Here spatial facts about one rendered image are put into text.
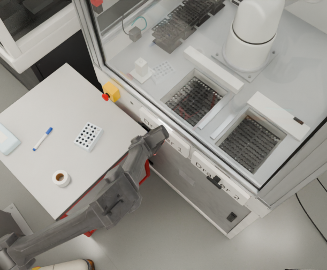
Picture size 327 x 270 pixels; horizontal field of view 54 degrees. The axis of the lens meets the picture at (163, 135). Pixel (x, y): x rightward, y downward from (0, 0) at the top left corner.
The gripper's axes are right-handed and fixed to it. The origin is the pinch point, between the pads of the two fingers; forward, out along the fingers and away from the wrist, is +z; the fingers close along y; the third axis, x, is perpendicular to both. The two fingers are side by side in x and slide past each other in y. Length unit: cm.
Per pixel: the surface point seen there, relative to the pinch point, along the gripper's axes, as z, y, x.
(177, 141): -1.6, 6.2, -7.0
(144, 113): -1.2, 7.3, 13.1
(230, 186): -1.9, 4.6, -35.3
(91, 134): 2.2, -16.8, 30.8
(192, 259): 68, -58, -42
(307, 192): 108, 17, -76
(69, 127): 2.5, -21.3, 43.1
